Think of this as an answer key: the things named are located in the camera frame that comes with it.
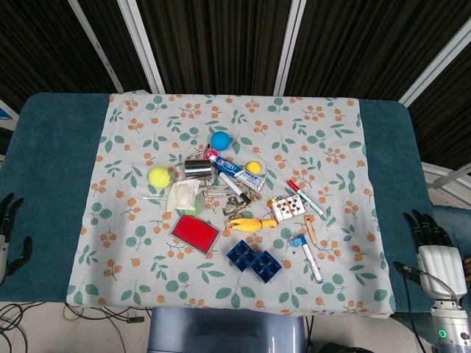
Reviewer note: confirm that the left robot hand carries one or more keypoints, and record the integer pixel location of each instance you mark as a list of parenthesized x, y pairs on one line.
[(8, 239)]

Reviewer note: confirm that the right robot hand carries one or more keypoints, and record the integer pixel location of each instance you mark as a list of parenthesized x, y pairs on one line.
[(437, 257)]

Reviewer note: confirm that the playing cards deck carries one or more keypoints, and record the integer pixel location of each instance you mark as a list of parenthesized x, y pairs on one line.
[(289, 209)]

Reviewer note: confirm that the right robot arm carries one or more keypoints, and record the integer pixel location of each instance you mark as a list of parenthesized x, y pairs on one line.
[(449, 325)]

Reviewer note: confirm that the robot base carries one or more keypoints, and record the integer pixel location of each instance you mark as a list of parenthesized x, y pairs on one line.
[(226, 334)]

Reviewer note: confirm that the teal table cover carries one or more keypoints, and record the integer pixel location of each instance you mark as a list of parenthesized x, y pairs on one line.
[(51, 191)]

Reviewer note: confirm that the blue capped marker pen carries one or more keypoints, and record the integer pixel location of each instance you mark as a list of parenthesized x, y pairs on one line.
[(311, 263)]

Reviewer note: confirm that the blue clip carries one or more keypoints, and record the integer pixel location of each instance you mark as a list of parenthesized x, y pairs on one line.
[(294, 240)]

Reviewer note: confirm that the red marker pen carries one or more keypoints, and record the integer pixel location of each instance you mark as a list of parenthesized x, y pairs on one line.
[(304, 196)]

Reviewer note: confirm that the clear plastic wrapper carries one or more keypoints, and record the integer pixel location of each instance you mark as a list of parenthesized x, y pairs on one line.
[(154, 198)]

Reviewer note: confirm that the yellow-green tennis ball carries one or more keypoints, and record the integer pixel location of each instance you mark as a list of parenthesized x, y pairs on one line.
[(159, 177)]

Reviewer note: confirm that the clear plastic bag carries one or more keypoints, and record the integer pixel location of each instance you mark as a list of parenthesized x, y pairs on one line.
[(182, 195)]

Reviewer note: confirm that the blue grid tray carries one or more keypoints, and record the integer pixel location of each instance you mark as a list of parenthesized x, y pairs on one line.
[(254, 260)]

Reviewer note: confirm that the red ink pad box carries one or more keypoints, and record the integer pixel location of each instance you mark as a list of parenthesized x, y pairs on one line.
[(195, 231)]

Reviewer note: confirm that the yellow rubber chicken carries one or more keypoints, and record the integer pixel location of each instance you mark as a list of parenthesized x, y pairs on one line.
[(252, 225)]

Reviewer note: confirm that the steel cup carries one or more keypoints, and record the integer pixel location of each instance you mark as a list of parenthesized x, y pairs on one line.
[(197, 169)]

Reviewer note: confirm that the small yellow ball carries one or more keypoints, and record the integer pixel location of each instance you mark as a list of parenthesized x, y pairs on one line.
[(253, 168)]

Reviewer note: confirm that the floral tablecloth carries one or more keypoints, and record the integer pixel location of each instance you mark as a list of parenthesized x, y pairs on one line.
[(235, 198)]

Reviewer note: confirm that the toothpaste tube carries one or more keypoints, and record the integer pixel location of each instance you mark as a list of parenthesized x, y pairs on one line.
[(239, 173)]

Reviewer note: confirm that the black marker pen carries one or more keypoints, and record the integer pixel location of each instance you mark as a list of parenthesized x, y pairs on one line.
[(232, 187)]

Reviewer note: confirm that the blue ball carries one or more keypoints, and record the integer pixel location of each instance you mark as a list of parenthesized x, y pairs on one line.
[(220, 141)]

